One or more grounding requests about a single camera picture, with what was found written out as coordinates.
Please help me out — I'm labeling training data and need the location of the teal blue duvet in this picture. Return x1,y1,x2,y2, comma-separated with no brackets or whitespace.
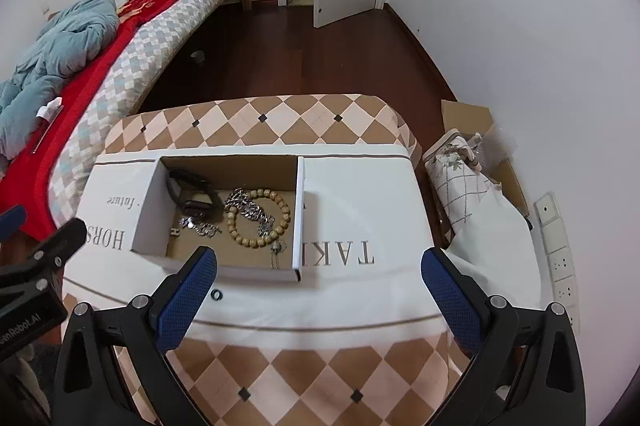
1,0,119,161

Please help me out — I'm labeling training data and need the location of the wooden bead bracelet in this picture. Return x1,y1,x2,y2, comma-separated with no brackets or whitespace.
226,188,292,251

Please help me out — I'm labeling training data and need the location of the red bed sheet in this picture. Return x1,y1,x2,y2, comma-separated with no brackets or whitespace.
1,0,170,240

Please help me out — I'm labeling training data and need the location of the white power strip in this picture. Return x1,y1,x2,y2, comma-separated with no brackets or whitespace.
534,191,580,334

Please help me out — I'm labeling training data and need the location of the white charger on bed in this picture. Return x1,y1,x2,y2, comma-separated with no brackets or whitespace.
37,97,63,123

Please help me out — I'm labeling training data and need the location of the checkered mattress cover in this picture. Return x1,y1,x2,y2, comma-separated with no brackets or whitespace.
48,0,225,227

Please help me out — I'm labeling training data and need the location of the thin silver chain bracelet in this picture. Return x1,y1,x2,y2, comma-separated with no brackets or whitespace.
169,215,224,239

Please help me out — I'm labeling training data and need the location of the black smart band watch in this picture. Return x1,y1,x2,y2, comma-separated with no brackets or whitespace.
166,168,222,219

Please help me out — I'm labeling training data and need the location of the black phone on bed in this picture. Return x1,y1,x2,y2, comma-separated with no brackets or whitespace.
32,109,63,154

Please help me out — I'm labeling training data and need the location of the cardboard box white outside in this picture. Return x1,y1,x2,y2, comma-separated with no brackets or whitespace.
130,154,305,283

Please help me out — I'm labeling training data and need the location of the white checked fabric bag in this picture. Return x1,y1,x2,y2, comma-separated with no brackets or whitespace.
422,129,541,308

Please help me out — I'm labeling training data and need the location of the thick silver chain bracelet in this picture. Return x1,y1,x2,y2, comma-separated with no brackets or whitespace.
223,187,277,237

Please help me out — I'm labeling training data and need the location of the brown cardboard piece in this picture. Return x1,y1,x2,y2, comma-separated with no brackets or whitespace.
442,100,529,217

